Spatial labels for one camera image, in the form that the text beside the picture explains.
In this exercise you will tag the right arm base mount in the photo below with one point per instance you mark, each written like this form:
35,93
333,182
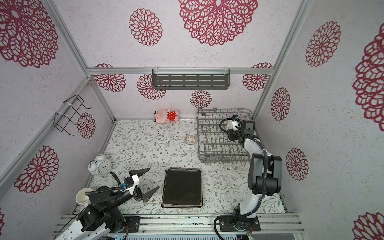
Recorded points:
236,224

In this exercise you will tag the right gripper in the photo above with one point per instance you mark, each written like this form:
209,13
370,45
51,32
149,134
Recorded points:
231,134

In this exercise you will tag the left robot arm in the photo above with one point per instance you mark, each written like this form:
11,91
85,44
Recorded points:
103,216

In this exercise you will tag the black wire wall rack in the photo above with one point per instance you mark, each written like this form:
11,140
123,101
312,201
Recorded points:
65,117

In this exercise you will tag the white alarm clock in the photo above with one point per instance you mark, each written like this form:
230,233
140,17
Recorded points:
100,166

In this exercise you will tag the white cup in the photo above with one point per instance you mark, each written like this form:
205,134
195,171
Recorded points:
82,199

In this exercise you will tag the black square plate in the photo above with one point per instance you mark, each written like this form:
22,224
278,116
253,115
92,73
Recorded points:
164,205
183,186

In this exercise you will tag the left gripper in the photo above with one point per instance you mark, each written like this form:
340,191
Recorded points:
138,194

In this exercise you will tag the tape roll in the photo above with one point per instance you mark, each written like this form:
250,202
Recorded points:
191,140

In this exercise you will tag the grey wall shelf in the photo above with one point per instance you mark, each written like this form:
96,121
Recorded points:
191,80

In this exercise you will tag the grey wire dish rack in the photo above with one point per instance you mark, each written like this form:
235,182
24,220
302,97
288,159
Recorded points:
213,142

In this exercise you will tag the pink plush toy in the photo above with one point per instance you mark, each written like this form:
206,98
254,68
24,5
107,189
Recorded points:
165,116

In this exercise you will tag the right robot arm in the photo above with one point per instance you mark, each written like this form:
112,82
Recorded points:
265,172

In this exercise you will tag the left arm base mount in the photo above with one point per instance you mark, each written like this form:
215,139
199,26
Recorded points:
132,224

